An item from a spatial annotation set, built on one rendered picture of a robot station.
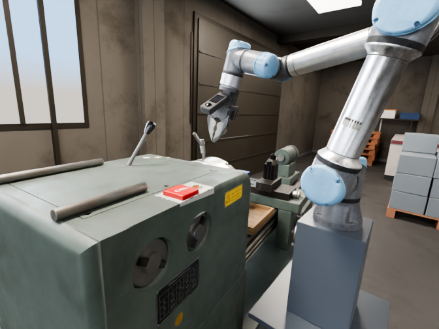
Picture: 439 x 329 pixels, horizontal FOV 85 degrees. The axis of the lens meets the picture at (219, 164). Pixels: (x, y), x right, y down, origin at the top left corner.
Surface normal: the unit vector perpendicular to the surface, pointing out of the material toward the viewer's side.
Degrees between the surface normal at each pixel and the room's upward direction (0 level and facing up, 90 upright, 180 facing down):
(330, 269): 90
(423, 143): 90
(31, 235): 90
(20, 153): 90
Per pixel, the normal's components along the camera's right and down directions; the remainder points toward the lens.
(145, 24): 0.79, 0.17
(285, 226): -0.52, 0.18
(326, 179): -0.72, 0.26
